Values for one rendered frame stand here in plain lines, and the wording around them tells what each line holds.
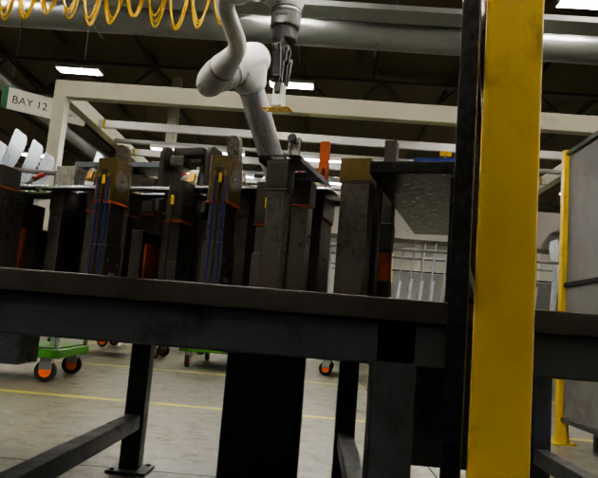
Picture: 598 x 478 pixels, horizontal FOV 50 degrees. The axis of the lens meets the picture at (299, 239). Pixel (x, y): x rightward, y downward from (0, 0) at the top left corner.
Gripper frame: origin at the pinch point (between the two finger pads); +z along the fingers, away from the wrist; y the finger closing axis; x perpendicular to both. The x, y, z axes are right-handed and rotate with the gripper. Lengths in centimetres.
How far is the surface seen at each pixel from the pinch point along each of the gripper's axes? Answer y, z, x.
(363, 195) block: 16.7, 32.7, 30.4
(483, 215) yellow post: 53, 44, 60
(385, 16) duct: -697, -386, -104
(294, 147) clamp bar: -15.7, 10.8, 0.9
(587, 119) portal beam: -663, -215, 163
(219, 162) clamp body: 25.0, 26.7, -4.9
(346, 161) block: 17.1, 24.2, 25.8
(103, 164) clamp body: 22, 27, -40
